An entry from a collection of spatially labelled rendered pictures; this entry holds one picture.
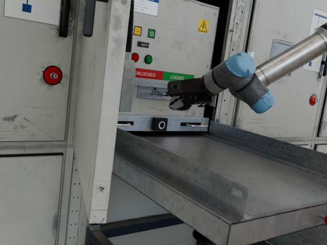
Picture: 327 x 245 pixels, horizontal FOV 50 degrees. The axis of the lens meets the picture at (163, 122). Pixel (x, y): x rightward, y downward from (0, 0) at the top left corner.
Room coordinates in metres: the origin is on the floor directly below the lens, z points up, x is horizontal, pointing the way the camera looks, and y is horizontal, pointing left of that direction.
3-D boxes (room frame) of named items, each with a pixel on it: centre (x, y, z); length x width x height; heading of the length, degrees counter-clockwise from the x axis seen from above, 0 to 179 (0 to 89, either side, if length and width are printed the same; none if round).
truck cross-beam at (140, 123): (1.40, 0.03, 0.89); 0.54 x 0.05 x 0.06; 126
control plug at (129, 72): (1.21, 0.15, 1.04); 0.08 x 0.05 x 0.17; 36
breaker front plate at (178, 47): (1.39, 0.03, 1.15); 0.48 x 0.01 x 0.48; 126
